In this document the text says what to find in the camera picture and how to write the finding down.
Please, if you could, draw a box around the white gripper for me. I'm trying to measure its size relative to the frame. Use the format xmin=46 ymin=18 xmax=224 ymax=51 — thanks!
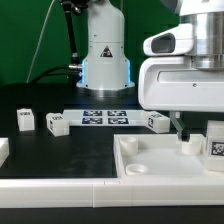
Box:
xmin=138 ymin=56 xmax=224 ymax=142

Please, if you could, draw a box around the white square tabletop part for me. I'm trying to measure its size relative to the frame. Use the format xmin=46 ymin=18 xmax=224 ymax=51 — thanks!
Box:
xmin=114 ymin=134 xmax=224 ymax=179

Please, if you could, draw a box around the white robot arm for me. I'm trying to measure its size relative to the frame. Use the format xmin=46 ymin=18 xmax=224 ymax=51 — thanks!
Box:
xmin=78 ymin=0 xmax=224 ymax=136

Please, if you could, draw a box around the white U-shaped obstacle fence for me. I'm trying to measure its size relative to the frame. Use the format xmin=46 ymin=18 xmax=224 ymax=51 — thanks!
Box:
xmin=0 ymin=136 xmax=224 ymax=209

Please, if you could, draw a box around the white sheet with fiducial tags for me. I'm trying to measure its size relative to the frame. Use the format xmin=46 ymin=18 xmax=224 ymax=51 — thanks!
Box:
xmin=63 ymin=109 xmax=144 ymax=126

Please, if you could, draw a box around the black cable bundle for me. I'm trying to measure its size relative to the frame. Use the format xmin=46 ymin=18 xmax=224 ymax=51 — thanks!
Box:
xmin=26 ymin=64 xmax=83 ymax=84

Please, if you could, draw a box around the white thin cable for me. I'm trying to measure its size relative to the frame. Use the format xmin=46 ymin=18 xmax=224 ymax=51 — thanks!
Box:
xmin=25 ymin=0 xmax=56 ymax=84

